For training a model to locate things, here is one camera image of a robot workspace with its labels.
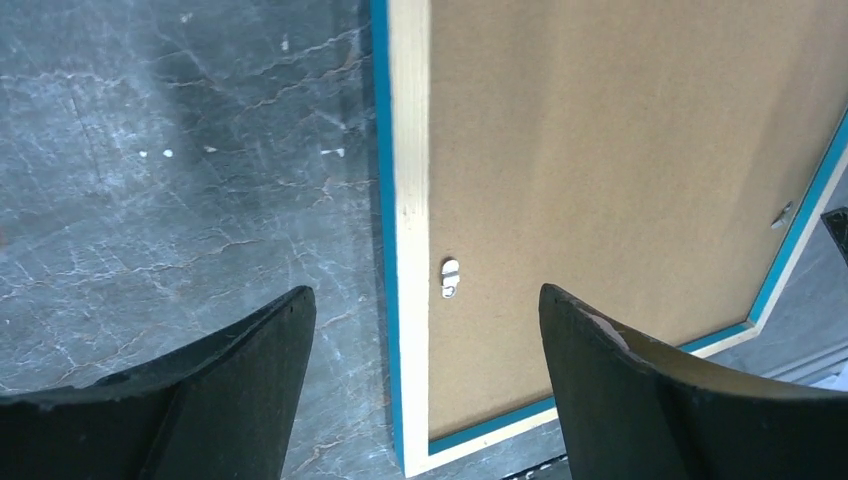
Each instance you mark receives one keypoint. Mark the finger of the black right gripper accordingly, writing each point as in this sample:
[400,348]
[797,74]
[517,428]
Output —
[836,223]

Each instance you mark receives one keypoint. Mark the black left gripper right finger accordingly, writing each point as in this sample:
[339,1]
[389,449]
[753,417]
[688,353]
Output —
[633,407]

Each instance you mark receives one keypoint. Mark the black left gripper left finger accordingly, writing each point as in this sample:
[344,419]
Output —
[221,407]

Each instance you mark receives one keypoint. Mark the wooden picture frame teal edge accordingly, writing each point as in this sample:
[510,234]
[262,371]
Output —
[407,199]

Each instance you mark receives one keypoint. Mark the silver metal turn clip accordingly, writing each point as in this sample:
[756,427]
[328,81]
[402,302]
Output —
[450,278]
[783,216]

